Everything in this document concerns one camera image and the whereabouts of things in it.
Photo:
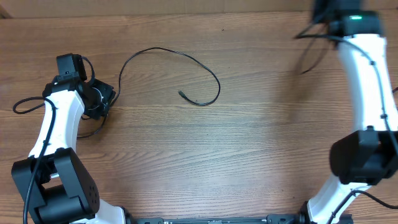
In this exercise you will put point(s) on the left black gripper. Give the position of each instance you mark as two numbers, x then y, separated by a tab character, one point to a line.
109	93

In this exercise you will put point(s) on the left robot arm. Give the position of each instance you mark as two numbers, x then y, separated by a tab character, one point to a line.
53	182

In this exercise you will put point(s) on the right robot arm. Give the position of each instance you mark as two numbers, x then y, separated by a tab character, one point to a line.
368	155

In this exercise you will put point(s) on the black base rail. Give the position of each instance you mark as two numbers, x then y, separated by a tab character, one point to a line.
270	219

